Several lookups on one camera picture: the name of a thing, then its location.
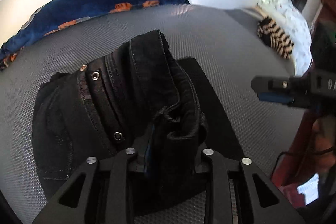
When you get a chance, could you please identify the black pants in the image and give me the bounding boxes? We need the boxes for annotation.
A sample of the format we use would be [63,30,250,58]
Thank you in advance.
[32,30,244,199]

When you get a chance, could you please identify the person's right hand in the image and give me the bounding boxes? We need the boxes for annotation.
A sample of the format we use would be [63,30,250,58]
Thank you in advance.
[312,115,335,174]

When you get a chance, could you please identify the black beige striped cloth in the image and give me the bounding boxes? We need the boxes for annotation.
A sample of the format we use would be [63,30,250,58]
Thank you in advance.
[255,6,294,60]

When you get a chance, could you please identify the white dotted pillow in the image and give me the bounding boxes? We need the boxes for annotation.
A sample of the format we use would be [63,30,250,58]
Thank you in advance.
[263,0,312,76]

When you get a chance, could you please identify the grey mesh mattress pad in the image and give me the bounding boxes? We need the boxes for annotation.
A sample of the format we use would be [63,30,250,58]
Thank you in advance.
[1,5,303,223]

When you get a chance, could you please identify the blue fleece blanket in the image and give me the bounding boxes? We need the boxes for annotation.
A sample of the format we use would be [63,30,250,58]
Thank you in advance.
[1,0,189,70]

